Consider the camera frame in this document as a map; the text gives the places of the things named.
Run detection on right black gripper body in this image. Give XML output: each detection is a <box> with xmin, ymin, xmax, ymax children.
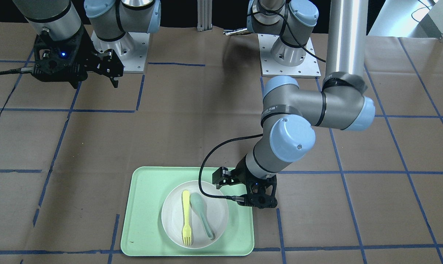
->
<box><xmin>91</xmin><ymin>49</ymin><xmax>117</xmax><ymax>77</ymax></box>

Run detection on green plastic spoon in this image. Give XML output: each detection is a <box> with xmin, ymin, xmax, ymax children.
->
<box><xmin>190</xmin><ymin>192</ymin><xmax>215</xmax><ymax>241</ymax></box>

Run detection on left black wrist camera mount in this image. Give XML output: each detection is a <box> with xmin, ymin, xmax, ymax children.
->
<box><xmin>236</xmin><ymin>173</ymin><xmax>278</xmax><ymax>209</ymax></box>

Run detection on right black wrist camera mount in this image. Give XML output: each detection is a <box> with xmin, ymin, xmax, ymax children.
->
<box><xmin>31</xmin><ymin>25</ymin><xmax>95</xmax><ymax>89</ymax></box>

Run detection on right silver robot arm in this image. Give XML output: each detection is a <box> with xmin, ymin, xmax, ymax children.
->
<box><xmin>14</xmin><ymin>0</ymin><xmax>161</xmax><ymax>88</ymax></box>

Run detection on light green tray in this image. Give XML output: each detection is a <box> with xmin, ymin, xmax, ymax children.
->
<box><xmin>120</xmin><ymin>166</ymin><xmax>255</xmax><ymax>257</ymax></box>

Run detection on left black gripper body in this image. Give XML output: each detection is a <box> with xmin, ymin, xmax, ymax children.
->
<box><xmin>212</xmin><ymin>161</ymin><xmax>247</xmax><ymax>189</ymax></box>

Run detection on black cable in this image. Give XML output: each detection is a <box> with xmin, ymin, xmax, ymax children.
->
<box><xmin>0</xmin><ymin>65</ymin><xmax>33</xmax><ymax>75</ymax></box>
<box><xmin>198</xmin><ymin>133</ymin><xmax>263</xmax><ymax>201</ymax></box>

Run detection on metal base plate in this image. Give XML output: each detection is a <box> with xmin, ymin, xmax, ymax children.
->
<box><xmin>91</xmin><ymin>32</ymin><xmax>151</xmax><ymax>73</ymax></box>
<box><xmin>258</xmin><ymin>34</ymin><xmax>321</xmax><ymax>78</ymax></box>

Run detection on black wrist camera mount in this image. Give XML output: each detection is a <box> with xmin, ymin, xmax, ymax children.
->
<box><xmin>236</xmin><ymin>173</ymin><xmax>278</xmax><ymax>209</ymax></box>
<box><xmin>31</xmin><ymin>25</ymin><xmax>95</xmax><ymax>89</ymax></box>

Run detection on yellow plastic fork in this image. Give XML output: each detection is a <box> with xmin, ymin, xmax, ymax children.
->
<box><xmin>182</xmin><ymin>190</ymin><xmax>193</xmax><ymax>247</ymax></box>

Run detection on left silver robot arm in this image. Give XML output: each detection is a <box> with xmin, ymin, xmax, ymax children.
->
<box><xmin>212</xmin><ymin>0</ymin><xmax>376</xmax><ymax>188</ymax></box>

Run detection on aluminium frame post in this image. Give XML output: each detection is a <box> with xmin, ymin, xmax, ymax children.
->
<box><xmin>197</xmin><ymin>0</ymin><xmax>213</xmax><ymax>32</ymax></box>

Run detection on white round plate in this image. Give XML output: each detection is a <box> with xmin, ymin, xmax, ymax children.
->
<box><xmin>161</xmin><ymin>180</ymin><xmax>229</xmax><ymax>249</ymax></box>

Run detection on metal connector plugs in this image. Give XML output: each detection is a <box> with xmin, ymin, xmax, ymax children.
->
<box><xmin>223</xmin><ymin>28</ymin><xmax>251</xmax><ymax>36</ymax></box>

